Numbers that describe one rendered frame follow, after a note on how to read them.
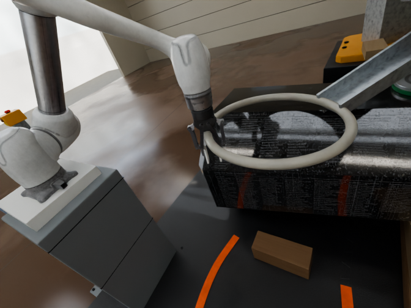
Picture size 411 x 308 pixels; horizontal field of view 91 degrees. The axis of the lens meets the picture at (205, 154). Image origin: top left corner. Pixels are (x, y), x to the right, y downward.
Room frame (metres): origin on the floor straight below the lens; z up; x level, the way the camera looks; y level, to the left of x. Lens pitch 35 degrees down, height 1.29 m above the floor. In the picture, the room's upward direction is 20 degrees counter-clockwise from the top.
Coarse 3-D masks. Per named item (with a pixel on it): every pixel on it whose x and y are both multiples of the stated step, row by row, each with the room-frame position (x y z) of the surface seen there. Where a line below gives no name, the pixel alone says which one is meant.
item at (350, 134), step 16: (256, 96) 0.83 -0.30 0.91; (272, 96) 0.80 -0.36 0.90; (288, 96) 0.76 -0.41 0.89; (304, 96) 0.71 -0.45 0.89; (224, 112) 0.78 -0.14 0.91; (336, 112) 0.56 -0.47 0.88; (352, 128) 0.43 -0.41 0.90; (208, 144) 0.56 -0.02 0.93; (336, 144) 0.38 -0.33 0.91; (240, 160) 0.43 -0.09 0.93; (256, 160) 0.41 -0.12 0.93; (272, 160) 0.39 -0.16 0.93; (288, 160) 0.38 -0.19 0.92; (304, 160) 0.36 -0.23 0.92; (320, 160) 0.36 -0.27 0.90
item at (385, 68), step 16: (400, 48) 0.67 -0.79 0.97; (368, 64) 0.66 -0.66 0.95; (384, 64) 0.65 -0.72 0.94; (400, 64) 0.56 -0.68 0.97; (352, 80) 0.66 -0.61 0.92; (368, 80) 0.63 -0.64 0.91; (384, 80) 0.55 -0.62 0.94; (320, 96) 0.66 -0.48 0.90; (336, 96) 0.65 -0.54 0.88; (352, 96) 0.55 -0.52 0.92; (368, 96) 0.55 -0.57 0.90
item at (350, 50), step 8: (344, 40) 1.51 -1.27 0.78; (352, 40) 1.45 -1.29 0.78; (360, 40) 1.39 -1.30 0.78; (344, 48) 1.35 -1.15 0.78; (352, 48) 1.30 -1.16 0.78; (360, 48) 1.25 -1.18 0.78; (336, 56) 1.28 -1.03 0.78; (344, 56) 1.22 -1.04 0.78; (352, 56) 1.19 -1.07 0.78; (360, 56) 1.16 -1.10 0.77
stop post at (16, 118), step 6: (6, 114) 1.61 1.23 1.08; (12, 114) 1.62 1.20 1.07; (18, 114) 1.64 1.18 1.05; (6, 120) 1.58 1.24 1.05; (12, 120) 1.60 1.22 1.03; (18, 120) 1.62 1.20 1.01; (24, 120) 1.66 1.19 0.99; (12, 126) 1.65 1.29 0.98; (18, 126) 1.62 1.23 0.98; (24, 126) 1.64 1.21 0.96; (30, 126) 1.66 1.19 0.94
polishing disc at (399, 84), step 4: (408, 76) 0.68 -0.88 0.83; (400, 80) 0.68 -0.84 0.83; (404, 80) 0.67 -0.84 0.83; (408, 80) 0.66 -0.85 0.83; (396, 84) 0.66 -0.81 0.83; (400, 84) 0.65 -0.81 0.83; (404, 84) 0.64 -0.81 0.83; (408, 84) 0.63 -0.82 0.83; (400, 88) 0.64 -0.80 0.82; (404, 88) 0.62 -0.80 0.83; (408, 88) 0.61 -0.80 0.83
